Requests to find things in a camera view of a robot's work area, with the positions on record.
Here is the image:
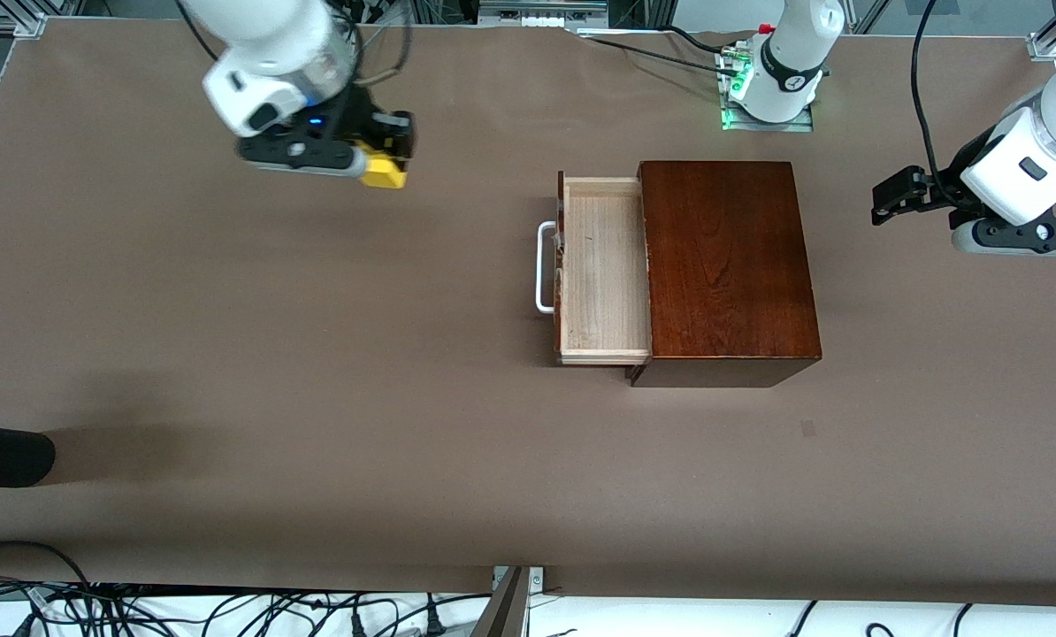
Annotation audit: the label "yellow wooden block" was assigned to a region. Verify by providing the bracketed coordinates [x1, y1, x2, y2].
[358, 149, 409, 190]

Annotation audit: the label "dark brown wooden cabinet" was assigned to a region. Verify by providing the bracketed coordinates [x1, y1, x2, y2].
[627, 160, 823, 388]

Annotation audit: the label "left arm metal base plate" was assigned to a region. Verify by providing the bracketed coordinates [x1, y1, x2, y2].
[718, 49, 816, 134]

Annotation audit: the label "white metal drawer handle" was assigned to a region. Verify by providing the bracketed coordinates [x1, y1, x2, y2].
[536, 220, 564, 315]

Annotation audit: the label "long black table cable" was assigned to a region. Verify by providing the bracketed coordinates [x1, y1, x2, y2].
[578, 34, 734, 73]

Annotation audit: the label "aluminium frame corner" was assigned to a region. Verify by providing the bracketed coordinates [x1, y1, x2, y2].
[0, 0, 47, 38]
[1028, 0, 1056, 61]

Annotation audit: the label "black cylindrical object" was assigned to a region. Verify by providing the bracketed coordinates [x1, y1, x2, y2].
[0, 423, 57, 488]

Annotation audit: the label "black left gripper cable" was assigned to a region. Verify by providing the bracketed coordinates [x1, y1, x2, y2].
[911, 0, 971, 204]

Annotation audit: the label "black arched cable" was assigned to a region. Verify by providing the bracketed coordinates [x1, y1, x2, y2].
[0, 540, 91, 589]

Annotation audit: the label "aluminium profile post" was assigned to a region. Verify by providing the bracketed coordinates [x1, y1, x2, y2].
[471, 566, 547, 637]

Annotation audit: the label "light wood drawer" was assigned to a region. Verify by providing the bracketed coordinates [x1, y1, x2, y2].
[553, 171, 653, 367]

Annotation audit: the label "short black table cable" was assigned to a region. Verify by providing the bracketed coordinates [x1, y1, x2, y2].
[661, 25, 731, 56]

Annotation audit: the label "white power strip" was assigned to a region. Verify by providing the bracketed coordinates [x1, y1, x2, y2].
[479, 0, 608, 27]

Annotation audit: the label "brown table cover sheet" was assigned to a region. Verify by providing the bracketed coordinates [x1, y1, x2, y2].
[0, 18, 1056, 608]

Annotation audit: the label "tangled black cables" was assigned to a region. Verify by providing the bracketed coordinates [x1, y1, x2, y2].
[0, 575, 494, 637]

